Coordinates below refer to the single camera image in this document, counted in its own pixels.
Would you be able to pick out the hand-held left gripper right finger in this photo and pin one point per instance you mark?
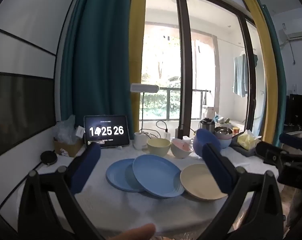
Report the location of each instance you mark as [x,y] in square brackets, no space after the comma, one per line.
[216,166]

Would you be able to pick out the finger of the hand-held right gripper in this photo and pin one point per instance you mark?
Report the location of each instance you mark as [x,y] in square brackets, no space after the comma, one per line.
[292,141]
[268,153]

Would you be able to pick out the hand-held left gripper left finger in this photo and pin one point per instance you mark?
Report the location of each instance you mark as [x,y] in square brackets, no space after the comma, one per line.
[87,166]

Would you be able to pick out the beige plate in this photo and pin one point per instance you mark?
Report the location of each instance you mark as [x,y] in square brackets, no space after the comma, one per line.
[198,182]

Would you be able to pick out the blue plate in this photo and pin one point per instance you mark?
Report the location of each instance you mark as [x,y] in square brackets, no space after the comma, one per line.
[118,175]
[156,173]

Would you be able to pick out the white bowl with pink inside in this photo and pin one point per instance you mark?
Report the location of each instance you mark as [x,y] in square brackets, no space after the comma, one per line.
[181,151]

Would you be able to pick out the pale yellow bowl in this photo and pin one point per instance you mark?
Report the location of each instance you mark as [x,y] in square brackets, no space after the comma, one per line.
[158,148]

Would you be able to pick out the person's left hand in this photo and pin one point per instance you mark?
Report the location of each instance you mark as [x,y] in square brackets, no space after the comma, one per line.
[133,233]

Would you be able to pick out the yellow tissue pack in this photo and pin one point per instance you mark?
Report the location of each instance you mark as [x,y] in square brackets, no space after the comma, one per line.
[247,141]

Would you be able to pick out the cardboard box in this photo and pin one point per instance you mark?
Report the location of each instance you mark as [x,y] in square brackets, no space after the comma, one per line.
[67,150]

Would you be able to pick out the black monitor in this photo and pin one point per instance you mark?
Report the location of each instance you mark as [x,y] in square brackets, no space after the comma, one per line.
[298,112]

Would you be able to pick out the small white box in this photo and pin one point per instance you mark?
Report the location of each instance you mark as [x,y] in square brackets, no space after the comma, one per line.
[79,132]

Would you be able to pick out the black round object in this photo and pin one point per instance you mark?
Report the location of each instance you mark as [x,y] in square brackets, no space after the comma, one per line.
[48,157]

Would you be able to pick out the tablet with clock display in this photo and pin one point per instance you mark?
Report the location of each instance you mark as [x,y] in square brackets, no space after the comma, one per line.
[106,131]

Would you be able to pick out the orange box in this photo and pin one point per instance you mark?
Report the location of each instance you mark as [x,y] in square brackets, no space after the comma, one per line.
[235,130]

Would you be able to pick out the clear plastic bag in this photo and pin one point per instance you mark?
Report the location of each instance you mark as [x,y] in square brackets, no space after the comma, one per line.
[63,130]

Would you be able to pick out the black power adapter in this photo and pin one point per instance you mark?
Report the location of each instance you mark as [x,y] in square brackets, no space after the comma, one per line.
[179,133]

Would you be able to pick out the white power adapter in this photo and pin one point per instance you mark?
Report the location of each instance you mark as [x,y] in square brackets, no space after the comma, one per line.
[167,135]

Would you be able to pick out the white charging dock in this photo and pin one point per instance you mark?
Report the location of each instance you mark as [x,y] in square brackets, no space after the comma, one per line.
[141,142]

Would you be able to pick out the teal curtain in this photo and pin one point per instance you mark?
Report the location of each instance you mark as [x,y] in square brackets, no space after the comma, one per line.
[98,55]
[278,80]

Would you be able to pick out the yellow curtain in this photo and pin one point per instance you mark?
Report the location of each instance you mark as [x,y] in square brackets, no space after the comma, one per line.
[137,42]
[265,67]

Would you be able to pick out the hanging light blue shirt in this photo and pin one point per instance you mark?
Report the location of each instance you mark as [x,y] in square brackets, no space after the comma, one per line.
[239,77]

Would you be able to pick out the white desk lamp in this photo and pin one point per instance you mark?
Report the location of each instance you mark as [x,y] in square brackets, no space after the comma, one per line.
[144,88]

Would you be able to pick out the white air conditioner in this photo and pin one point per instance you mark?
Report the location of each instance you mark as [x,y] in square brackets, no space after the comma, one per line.
[297,32]

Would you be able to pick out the dark sliding door frame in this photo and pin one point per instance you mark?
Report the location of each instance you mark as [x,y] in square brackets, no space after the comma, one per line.
[184,55]

